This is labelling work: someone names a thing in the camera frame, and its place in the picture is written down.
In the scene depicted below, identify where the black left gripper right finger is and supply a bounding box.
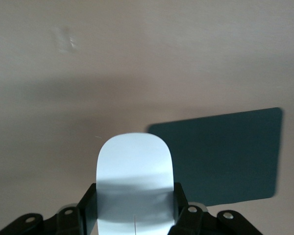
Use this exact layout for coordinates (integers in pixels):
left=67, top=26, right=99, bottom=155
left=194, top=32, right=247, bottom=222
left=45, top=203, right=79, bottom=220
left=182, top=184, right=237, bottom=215
left=169, top=182, right=262, bottom=235

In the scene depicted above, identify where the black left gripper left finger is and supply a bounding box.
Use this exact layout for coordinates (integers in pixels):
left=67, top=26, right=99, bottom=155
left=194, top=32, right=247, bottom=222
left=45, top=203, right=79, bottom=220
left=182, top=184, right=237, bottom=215
left=0, top=183, right=98, bottom=235

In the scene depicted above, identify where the dark teal mouse pad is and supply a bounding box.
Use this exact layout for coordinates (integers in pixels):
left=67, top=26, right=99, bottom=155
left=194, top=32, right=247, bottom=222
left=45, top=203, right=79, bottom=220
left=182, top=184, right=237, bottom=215
left=147, top=107, right=284, bottom=207

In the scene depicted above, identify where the white computer mouse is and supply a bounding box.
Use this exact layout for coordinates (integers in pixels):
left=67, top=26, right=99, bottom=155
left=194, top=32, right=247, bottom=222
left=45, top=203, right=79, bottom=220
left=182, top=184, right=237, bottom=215
left=96, top=132, right=175, bottom=235

